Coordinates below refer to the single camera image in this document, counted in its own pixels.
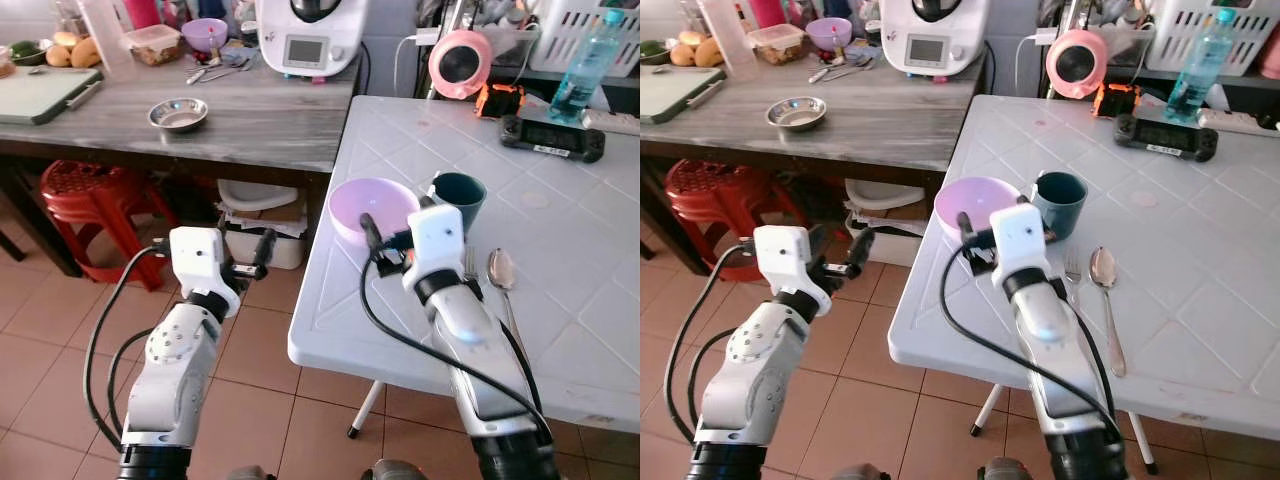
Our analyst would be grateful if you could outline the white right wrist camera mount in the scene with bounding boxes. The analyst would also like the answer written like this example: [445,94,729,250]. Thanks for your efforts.
[405,204,467,293]
[988,203,1053,291]

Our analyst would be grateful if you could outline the clear plastic food container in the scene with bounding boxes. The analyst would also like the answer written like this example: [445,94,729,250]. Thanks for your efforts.
[746,24,809,65]
[123,25,187,67]

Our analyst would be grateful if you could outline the white power strip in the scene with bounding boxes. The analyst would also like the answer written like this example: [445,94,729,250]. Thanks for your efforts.
[580,108,641,137]
[1196,105,1280,137]

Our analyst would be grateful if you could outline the pink round appliance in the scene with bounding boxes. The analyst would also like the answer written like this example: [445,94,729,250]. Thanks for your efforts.
[1046,29,1109,100]
[428,29,493,101]

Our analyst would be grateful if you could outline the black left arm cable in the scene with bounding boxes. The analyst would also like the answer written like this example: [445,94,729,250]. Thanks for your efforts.
[84,245,173,451]
[664,243,757,446]

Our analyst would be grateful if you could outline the dark teal cup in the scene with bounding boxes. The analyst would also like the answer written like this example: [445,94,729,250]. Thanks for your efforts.
[1031,171,1088,241]
[430,172,488,233]

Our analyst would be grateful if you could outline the red plastic stool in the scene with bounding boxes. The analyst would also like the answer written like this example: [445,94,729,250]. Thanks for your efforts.
[664,159,791,283]
[40,160,181,293]

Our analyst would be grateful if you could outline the shallow steel bowl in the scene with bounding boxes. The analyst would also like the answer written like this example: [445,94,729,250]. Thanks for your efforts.
[148,98,210,133]
[766,96,828,132]

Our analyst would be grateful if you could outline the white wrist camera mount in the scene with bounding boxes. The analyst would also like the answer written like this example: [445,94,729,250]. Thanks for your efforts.
[168,227,241,302]
[752,226,829,302]
[405,204,467,293]
[988,203,1053,291]

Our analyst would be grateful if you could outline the black handheld game controller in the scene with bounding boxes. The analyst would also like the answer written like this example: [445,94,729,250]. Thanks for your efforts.
[499,114,607,164]
[1114,113,1220,163]

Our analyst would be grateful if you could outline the dark wooden counter leg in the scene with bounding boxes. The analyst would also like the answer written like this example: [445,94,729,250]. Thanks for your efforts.
[640,160,703,277]
[0,158,81,279]

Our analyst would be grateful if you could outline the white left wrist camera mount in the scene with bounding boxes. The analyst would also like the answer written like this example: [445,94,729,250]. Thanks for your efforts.
[168,227,241,302]
[752,226,829,302]

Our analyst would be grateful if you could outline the white plastic storage box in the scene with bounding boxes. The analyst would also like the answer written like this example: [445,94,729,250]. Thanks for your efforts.
[845,178,926,268]
[217,179,307,271]

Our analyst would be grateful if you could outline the robot right leg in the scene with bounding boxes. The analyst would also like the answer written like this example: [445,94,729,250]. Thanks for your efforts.
[373,458,433,480]
[978,457,1036,480]

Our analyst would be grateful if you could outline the white kitchen cooking machine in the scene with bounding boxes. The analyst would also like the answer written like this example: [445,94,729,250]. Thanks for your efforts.
[255,0,369,79]
[880,0,991,79]

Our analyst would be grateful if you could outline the blue plastic water bottle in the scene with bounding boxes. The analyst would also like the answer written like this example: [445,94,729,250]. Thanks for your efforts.
[1165,8,1239,126]
[549,10,626,126]

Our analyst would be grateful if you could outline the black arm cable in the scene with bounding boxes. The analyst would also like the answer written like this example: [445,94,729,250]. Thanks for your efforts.
[937,252,1126,441]
[664,243,757,446]
[84,245,173,451]
[358,250,553,446]

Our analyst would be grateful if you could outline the white plastic basket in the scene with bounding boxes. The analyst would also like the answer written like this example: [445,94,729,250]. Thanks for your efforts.
[528,0,641,79]
[1145,0,1261,77]

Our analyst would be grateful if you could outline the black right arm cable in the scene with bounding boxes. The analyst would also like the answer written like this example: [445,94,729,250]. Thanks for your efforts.
[937,252,1126,441]
[358,250,553,446]

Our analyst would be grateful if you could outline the orange and black gadget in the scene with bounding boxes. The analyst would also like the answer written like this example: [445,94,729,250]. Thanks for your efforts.
[474,84,527,121]
[1092,83,1143,119]

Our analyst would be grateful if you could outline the pale lilac plastic bowl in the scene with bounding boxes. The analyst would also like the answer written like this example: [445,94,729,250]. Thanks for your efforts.
[934,177,1023,244]
[329,178,422,248]

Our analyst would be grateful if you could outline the pale green cutting board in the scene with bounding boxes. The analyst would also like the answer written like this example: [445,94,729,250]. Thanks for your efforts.
[640,65,727,125]
[0,67,104,126]

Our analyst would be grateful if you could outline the purple plastic bowl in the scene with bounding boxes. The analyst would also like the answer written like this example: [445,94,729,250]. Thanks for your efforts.
[806,17,854,52]
[182,18,230,54]

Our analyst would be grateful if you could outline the white metal table leg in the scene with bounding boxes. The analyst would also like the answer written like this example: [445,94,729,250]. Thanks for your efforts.
[1130,410,1161,476]
[347,380,386,439]
[968,383,1007,437]

